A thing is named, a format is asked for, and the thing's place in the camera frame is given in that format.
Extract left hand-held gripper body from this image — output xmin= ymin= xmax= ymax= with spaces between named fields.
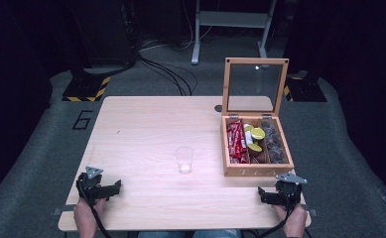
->
xmin=75 ymin=166 xmax=116 ymax=203

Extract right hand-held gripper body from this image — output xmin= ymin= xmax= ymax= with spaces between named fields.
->
xmin=265 ymin=172 xmax=309 ymax=212

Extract person's left hand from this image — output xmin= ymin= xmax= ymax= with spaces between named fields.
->
xmin=72 ymin=196 xmax=107 ymax=238

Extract person's right hand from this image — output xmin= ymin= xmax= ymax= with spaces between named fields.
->
xmin=273 ymin=201 xmax=310 ymax=238

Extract wooden box with glass lid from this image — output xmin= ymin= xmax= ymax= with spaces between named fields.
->
xmin=220 ymin=57 xmax=296 ymax=179

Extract grey table clamp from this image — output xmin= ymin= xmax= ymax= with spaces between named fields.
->
xmin=52 ymin=204 xmax=77 ymax=217
xmin=301 ymin=203 xmax=318 ymax=217

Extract brown capsule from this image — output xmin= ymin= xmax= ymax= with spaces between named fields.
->
xmin=249 ymin=151 xmax=268 ymax=165

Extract yellow-green lid capsule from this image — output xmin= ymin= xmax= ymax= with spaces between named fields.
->
xmin=250 ymin=127 xmax=267 ymax=141
xmin=247 ymin=142 xmax=264 ymax=154

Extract pile of dark wrapped sweets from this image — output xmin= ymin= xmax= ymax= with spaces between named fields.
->
xmin=260 ymin=119 xmax=291 ymax=165

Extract bundle of red stick packets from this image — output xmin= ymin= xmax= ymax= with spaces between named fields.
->
xmin=226 ymin=119 xmax=250 ymax=165

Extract clear plastic cup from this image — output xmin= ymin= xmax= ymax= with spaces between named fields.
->
xmin=173 ymin=146 xmax=195 ymax=176

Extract person's blue jeans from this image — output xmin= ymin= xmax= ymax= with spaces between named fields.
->
xmin=136 ymin=229 xmax=243 ymax=238

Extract black stand base striped edge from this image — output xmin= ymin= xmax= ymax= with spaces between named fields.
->
xmin=282 ymin=74 xmax=327 ymax=103
xmin=62 ymin=74 xmax=111 ymax=103

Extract white metal stand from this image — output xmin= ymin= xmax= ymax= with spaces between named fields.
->
xmin=191 ymin=0 xmax=278 ymax=65

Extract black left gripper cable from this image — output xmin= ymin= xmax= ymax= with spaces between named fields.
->
xmin=76 ymin=173 xmax=113 ymax=238

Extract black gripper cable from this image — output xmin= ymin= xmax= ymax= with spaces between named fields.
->
xmin=262 ymin=197 xmax=296 ymax=238
xmin=76 ymin=173 xmax=113 ymax=238

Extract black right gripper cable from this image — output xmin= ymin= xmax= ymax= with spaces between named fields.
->
xmin=262 ymin=197 xmax=296 ymax=238

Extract bundle of black floor cables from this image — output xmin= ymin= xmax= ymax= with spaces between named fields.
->
xmin=127 ymin=36 xmax=198 ymax=97

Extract white cable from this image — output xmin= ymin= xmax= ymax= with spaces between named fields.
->
xmin=140 ymin=0 xmax=214 ymax=53

